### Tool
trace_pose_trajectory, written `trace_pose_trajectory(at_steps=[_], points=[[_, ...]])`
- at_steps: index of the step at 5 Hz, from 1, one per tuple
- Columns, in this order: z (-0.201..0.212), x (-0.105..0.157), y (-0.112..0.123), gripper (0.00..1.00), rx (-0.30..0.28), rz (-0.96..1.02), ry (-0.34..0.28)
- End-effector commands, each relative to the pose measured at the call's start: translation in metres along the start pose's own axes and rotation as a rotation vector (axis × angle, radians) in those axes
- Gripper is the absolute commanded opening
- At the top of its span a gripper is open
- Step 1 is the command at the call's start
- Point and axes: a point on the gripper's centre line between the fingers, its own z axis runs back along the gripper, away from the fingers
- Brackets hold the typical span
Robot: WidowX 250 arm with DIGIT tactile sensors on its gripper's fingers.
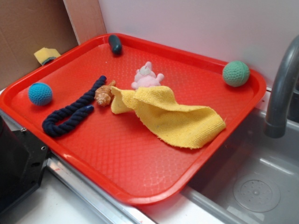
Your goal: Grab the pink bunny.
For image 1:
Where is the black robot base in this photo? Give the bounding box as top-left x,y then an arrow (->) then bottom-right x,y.
0,118 -> 49,214

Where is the pink plush bunny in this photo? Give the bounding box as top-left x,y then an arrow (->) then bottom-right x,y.
131,61 -> 164,90

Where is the red plastic tray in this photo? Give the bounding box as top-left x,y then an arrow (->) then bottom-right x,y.
0,34 -> 266,205

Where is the yellow cloth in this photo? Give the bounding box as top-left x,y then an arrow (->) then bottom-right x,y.
111,86 -> 226,149

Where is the brown seashell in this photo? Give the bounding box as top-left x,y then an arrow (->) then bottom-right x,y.
94,80 -> 116,107

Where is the dark green toy cucumber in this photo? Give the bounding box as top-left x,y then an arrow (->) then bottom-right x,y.
108,35 -> 122,55

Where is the green dimpled ball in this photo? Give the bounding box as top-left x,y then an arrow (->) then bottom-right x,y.
222,61 -> 250,87

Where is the blue dimpled ball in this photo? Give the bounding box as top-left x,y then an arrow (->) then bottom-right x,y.
28,83 -> 53,106

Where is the yellow sponge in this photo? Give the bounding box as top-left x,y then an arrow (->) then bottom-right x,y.
34,47 -> 61,65

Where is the grey toy sink basin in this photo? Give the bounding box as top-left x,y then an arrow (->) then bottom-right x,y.
182,109 -> 299,224

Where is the grey faucet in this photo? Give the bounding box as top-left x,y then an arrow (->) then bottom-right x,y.
264,36 -> 299,138

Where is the brown cardboard panel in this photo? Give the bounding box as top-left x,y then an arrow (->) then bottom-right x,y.
0,0 -> 106,89

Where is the navy blue rope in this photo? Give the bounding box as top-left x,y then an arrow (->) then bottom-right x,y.
42,75 -> 107,138

